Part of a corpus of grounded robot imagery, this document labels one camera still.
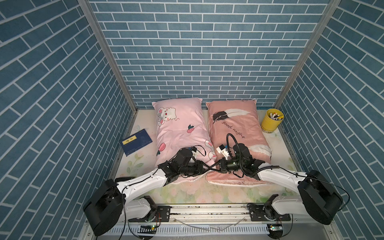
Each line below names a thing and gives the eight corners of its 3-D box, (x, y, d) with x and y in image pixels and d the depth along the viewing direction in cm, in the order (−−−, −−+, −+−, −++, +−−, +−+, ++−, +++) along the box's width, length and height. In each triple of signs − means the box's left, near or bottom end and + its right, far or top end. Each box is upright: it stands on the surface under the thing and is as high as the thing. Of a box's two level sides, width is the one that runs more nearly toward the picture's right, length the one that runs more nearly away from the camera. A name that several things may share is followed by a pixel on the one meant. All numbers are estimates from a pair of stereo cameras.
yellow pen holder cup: (261, 134, 108) (269, 121, 97) (257, 121, 116) (263, 108, 105) (277, 134, 108) (287, 121, 97) (272, 121, 116) (280, 108, 105)
